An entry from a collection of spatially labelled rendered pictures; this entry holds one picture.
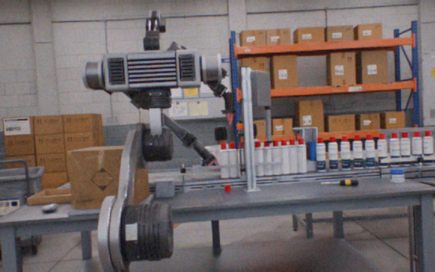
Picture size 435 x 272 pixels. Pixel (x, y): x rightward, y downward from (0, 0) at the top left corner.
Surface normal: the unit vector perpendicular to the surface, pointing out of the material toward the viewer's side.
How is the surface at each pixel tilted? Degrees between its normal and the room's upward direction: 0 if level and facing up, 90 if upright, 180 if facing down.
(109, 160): 90
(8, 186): 94
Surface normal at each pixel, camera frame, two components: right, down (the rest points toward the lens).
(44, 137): 0.12, 0.04
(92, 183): -0.10, 0.06
